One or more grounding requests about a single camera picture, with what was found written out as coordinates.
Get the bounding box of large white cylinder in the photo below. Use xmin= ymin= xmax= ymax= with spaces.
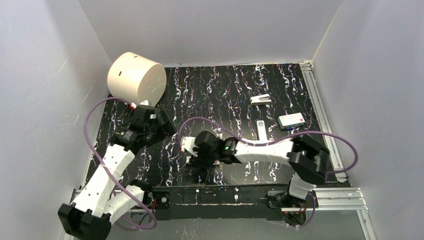
xmin=107 ymin=52 xmax=167 ymax=107

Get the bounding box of white box with red labels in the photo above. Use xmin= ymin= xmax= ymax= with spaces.
xmin=277 ymin=112 xmax=306 ymax=129

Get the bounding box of aluminium frame rail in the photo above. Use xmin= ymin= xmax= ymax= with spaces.
xmin=299 ymin=61 xmax=377 ymax=240

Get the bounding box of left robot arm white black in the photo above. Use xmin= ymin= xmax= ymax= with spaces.
xmin=58 ymin=104 xmax=176 ymax=240

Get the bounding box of black base bar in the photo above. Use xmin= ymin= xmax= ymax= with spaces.
xmin=120 ymin=183 xmax=319 ymax=222

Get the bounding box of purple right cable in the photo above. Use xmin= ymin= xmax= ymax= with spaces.
xmin=177 ymin=116 xmax=359 ymax=229

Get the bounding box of white remote with black end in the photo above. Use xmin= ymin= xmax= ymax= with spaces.
xmin=185 ymin=156 xmax=221 ymax=169

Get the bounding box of small white charger device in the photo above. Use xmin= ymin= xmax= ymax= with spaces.
xmin=250 ymin=94 xmax=272 ymax=106

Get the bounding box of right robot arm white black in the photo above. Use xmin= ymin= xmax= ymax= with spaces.
xmin=180 ymin=131 xmax=331 ymax=208

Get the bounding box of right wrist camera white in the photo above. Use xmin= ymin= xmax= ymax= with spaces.
xmin=181 ymin=136 xmax=199 ymax=157

